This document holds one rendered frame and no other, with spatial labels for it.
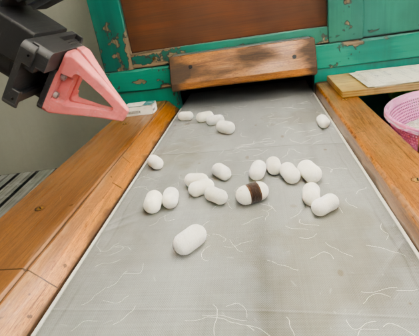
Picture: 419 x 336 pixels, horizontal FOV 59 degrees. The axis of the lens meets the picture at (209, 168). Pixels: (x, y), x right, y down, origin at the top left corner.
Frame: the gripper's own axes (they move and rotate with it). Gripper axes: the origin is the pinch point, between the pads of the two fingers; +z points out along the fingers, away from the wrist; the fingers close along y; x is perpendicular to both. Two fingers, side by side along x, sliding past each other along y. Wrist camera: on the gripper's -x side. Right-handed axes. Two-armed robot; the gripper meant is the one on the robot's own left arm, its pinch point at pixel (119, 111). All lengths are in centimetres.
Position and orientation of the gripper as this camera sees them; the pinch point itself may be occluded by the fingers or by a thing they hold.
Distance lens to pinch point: 40.3
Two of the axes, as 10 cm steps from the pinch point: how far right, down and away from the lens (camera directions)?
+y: 1.1, -4.1, 9.0
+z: 8.5, 5.1, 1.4
